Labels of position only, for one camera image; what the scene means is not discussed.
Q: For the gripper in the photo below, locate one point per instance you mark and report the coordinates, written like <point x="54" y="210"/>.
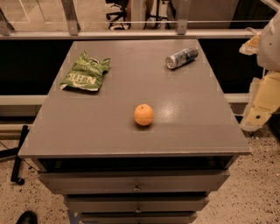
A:
<point x="269" y="46"/>

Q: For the silver blue drink can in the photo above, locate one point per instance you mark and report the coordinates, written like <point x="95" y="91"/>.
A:
<point x="178" y="59"/>

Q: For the metal window railing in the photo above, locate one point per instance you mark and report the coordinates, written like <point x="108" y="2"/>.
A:
<point x="80" y="19"/>

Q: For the black stand base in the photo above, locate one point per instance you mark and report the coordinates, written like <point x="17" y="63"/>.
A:
<point x="13" y="152"/>

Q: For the green jalapeno chip bag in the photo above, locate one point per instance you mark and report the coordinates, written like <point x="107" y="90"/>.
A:
<point x="86" y="73"/>

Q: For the grey drawer cabinet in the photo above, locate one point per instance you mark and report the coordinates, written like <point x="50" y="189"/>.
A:
<point x="111" y="170"/>

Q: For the black shoe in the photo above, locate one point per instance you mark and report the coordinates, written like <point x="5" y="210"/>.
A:
<point x="28" y="217"/>

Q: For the black office chair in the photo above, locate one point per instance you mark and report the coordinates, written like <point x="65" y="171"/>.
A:
<point x="117" y="20"/>

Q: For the orange fruit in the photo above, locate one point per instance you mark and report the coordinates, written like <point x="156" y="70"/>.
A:
<point x="143" y="115"/>

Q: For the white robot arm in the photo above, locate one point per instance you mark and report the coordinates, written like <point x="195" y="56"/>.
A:
<point x="265" y="45"/>

